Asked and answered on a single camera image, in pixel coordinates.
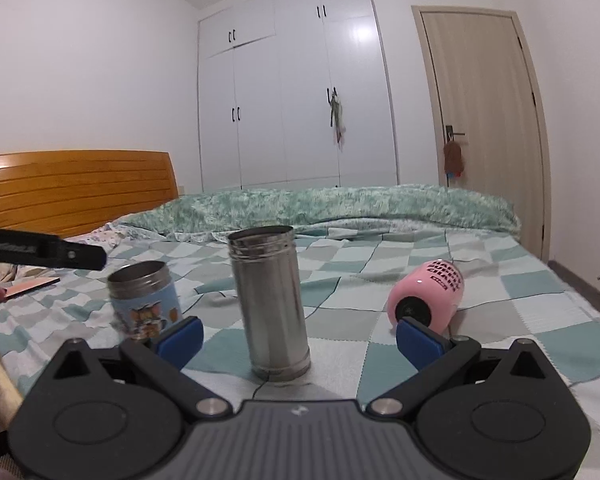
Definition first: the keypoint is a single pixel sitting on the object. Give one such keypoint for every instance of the brown hanging cloth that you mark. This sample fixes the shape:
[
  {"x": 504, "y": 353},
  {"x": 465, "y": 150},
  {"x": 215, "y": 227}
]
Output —
[{"x": 453, "y": 157}]

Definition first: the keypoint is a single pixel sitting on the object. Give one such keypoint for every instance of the green patterned quilt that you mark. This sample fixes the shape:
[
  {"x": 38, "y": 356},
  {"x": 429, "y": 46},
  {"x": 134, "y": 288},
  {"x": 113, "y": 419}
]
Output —
[{"x": 330, "y": 205}]

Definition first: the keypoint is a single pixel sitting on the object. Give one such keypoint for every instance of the stainless steel cup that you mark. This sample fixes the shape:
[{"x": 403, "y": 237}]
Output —
[{"x": 272, "y": 305}]

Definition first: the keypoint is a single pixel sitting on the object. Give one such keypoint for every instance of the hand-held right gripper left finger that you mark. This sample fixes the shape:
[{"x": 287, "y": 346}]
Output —
[{"x": 182, "y": 341}]

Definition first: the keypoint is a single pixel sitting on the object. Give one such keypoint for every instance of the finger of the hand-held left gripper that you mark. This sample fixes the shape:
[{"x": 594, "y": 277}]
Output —
[{"x": 45, "y": 250}]

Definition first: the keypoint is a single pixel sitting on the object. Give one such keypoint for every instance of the white wardrobe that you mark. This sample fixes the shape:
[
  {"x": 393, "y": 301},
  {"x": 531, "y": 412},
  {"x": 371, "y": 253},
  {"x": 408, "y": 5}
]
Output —
[{"x": 280, "y": 110}]

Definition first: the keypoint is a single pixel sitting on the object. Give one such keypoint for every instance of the beige wooden door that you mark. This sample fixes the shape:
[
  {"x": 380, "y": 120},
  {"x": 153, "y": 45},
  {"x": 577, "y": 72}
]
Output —
[{"x": 485, "y": 135}]

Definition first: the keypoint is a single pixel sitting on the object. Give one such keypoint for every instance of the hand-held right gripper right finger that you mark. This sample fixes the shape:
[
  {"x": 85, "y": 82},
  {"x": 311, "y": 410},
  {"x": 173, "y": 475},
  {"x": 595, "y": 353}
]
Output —
[{"x": 420, "y": 342}]

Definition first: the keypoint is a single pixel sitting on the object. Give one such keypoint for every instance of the red flat book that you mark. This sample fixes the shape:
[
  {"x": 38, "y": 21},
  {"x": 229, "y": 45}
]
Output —
[{"x": 32, "y": 287}]

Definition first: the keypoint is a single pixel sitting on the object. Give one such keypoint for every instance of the checkered green bed sheet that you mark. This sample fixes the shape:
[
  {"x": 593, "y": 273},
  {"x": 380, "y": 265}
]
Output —
[{"x": 505, "y": 310}]

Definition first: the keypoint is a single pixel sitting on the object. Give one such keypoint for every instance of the hanging wardrobe ornament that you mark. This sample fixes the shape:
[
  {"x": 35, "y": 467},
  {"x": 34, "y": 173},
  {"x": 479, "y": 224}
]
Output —
[{"x": 336, "y": 115}]

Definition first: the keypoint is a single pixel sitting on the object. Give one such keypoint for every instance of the wooden bed headboard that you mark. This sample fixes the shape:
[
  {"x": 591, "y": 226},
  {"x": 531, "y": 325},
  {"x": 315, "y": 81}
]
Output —
[{"x": 75, "y": 190}]

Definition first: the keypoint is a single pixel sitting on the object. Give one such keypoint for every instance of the pink bottle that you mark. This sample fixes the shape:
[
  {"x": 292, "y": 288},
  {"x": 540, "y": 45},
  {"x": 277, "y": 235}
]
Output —
[{"x": 430, "y": 290}]

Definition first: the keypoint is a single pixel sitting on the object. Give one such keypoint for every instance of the blue cartoon print cup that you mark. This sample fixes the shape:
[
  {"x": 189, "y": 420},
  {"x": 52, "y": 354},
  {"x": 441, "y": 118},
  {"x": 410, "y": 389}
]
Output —
[{"x": 142, "y": 305}]

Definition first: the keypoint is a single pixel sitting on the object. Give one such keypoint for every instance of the floral pillow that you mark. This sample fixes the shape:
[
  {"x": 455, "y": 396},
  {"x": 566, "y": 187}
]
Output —
[{"x": 107, "y": 232}]

